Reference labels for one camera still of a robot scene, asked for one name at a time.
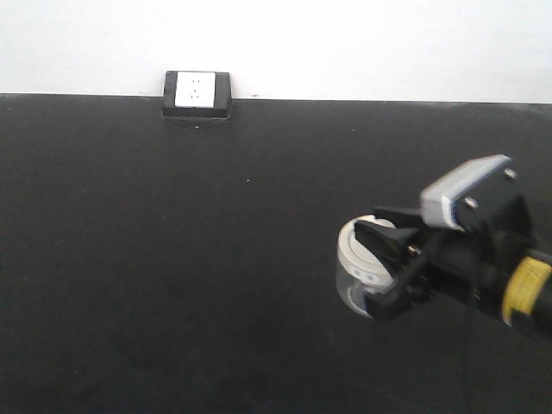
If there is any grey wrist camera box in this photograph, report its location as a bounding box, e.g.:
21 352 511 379
420 154 511 232

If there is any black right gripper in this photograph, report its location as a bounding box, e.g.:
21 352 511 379
354 196 535 321

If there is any glass jar with cream lid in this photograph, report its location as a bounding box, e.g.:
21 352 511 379
336 215 395 318

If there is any black white power socket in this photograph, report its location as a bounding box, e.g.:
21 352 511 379
162 71 233 119

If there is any black yellow robot arm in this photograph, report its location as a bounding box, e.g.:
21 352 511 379
353 196 551 336

